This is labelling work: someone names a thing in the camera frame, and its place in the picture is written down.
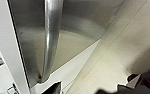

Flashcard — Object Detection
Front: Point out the white lower cabinet door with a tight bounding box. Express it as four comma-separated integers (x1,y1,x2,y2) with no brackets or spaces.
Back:
0,0,33,94

